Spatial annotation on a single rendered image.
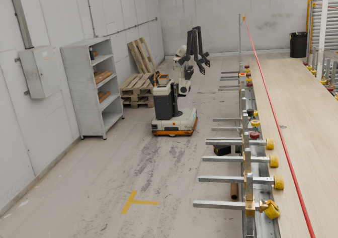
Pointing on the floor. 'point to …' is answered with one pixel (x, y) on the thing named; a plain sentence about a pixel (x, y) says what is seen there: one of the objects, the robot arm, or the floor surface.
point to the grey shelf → (111, 106)
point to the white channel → (322, 31)
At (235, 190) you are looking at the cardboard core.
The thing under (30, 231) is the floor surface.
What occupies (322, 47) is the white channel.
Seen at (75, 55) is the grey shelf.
